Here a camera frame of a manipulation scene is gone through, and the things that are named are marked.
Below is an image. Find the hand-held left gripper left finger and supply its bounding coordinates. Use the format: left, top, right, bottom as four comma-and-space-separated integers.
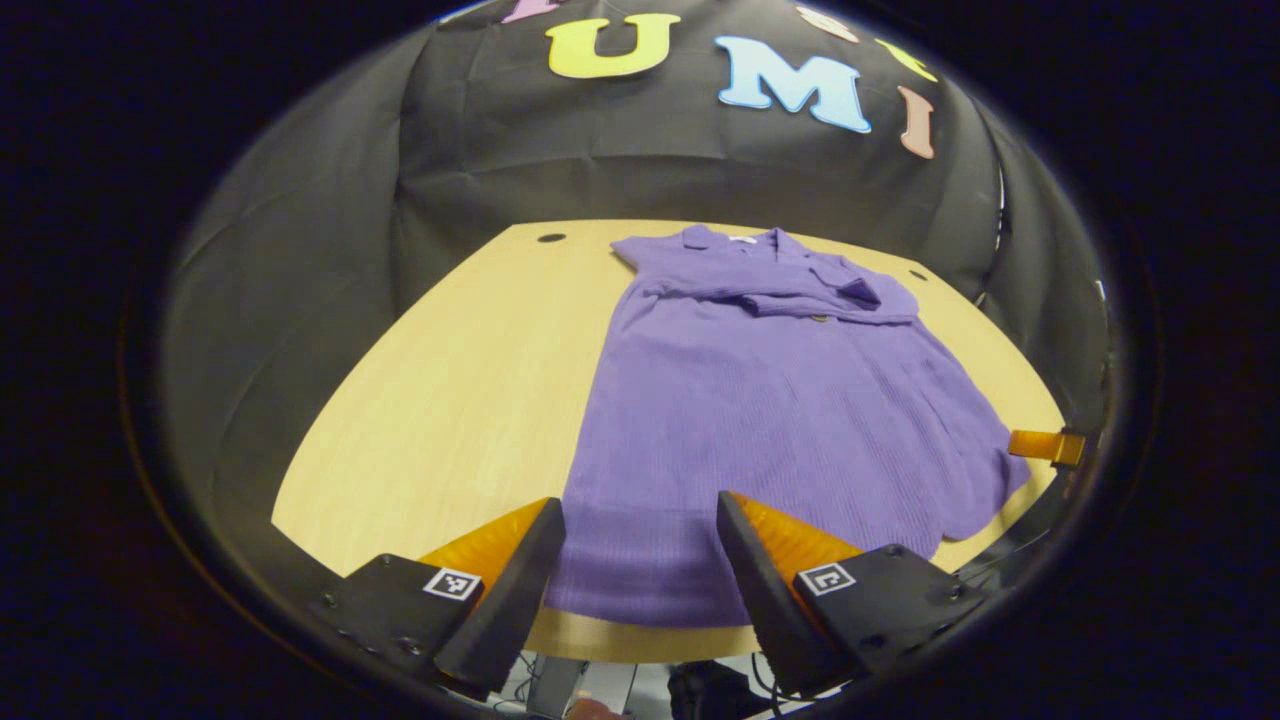
305, 496, 567, 701

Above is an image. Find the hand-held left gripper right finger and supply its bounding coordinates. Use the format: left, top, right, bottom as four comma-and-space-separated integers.
716, 490, 991, 698

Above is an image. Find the purple knit shirt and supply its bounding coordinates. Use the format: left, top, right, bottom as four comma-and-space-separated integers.
545, 225, 1031, 629

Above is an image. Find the grey table leg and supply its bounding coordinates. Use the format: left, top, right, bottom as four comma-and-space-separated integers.
527, 655, 589, 719

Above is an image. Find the dark object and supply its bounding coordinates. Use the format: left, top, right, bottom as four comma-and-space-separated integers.
668, 660, 761, 720

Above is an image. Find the black backdrop cloth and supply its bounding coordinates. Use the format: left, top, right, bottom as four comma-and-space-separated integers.
165, 0, 1111, 561

